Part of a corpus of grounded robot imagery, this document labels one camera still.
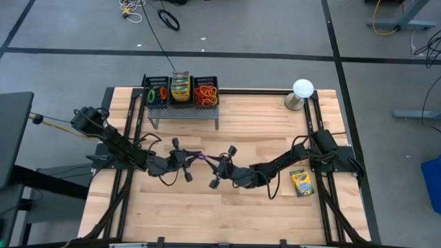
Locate grey metal table base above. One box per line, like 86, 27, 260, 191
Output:
365, 0, 437, 32

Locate blue plastic bin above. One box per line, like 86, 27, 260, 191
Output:
420, 154, 441, 215

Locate black slotted plastic bin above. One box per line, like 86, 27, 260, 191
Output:
192, 76, 221, 110
143, 76, 171, 110
169, 76, 194, 110

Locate coiled black floor cable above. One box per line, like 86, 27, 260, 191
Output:
157, 8, 181, 32

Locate grey metal floor bar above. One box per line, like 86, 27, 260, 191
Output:
393, 110, 441, 121

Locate yellow rod with black knob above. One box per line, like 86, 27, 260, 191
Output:
28, 112, 99, 143

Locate tangled black floor cables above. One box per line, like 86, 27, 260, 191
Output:
412, 29, 441, 70

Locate dark grey desk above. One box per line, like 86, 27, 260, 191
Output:
0, 91, 35, 189

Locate yellow floor cable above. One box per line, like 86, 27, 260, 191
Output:
372, 0, 400, 37

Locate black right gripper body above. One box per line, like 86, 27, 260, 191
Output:
208, 145, 242, 189

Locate long black floor cable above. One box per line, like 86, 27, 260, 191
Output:
140, 0, 177, 72

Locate grey perforated metal shelf riser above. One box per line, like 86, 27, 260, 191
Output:
147, 105, 221, 131

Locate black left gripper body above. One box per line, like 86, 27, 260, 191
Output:
167, 137, 194, 183

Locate white yellow cable bundle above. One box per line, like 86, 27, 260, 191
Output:
119, 0, 144, 24

